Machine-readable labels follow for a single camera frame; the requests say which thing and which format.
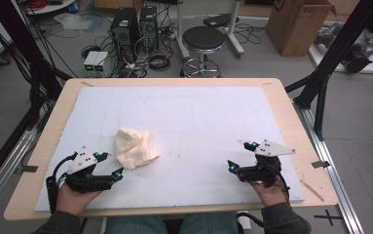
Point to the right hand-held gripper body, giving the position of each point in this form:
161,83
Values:
258,174

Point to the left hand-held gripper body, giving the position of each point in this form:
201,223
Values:
83,182

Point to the cream patterned cloth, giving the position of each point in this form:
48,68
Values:
132,149

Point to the person's left hand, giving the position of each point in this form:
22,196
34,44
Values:
73,201

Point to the person's right hand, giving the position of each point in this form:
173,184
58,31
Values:
271,195

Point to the person's left leg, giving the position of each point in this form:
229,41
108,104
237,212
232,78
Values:
132,226

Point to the person's leg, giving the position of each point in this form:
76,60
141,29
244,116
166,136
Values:
132,226
210,224

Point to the black tape piece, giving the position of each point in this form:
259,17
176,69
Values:
29,169
320,164

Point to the thin wooden stick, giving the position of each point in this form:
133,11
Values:
312,190

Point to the person's right leg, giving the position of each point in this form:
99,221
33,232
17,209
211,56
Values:
210,224

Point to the white foam board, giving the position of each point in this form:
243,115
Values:
190,110

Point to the black tape cross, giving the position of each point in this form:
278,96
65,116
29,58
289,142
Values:
328,217

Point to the white power supply unit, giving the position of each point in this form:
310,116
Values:
101,61
90,61

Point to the white metal stand leg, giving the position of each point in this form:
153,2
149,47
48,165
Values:
234,29

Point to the black round stool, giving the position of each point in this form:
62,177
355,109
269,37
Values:
203,37

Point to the cardboard box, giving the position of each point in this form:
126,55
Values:
294,29

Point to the black computer tower green label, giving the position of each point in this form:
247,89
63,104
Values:
124,32

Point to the black flat case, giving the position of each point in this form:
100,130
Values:
219,20

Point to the clear plastic bag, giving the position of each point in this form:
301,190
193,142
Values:
73,21

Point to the white round table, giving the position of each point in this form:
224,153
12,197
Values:
54,7

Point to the aluminium rail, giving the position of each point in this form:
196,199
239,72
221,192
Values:
333,178
5,165

